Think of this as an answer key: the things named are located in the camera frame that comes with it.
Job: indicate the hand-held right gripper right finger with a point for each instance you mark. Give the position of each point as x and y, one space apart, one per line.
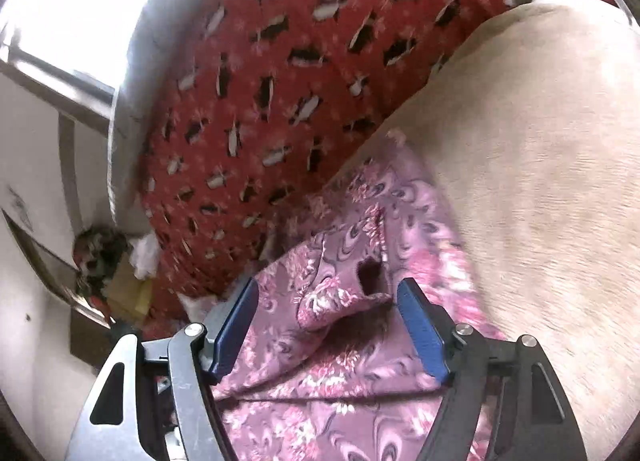
422 331

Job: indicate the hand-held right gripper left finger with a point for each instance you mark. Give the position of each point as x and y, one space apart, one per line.
232 331

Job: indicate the purple floral garment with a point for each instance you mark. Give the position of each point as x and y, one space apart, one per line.
320 366

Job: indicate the yellow cardboard box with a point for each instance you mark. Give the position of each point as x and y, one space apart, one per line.
131 293

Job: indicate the white plastic bag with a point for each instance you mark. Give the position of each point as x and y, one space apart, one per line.
146 256

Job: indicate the dark patterned cloth bundle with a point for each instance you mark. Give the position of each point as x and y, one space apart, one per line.
100 256

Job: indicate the beige fleece blanket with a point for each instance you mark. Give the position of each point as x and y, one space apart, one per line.
525 166

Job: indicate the red fish print blanket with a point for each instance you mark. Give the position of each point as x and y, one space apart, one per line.
280 91

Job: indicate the bright window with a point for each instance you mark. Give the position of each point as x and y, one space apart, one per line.
75 6

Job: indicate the brown wooden frame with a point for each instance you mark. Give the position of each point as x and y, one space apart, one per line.
55 271

